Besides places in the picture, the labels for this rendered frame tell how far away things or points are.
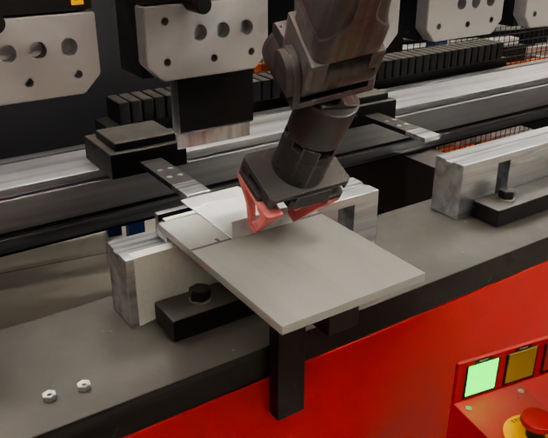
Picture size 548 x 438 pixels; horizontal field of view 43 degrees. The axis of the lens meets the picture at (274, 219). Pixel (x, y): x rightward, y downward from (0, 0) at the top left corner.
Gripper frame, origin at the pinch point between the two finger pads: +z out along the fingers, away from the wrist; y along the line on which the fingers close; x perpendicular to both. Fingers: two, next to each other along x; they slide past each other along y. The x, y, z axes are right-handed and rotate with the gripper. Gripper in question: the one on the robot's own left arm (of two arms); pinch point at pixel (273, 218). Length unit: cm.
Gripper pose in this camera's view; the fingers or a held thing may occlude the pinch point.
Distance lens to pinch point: 79.5
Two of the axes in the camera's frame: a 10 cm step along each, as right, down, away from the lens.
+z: -2.8, 5.9, 7.6
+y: -8.3, 2.4, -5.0
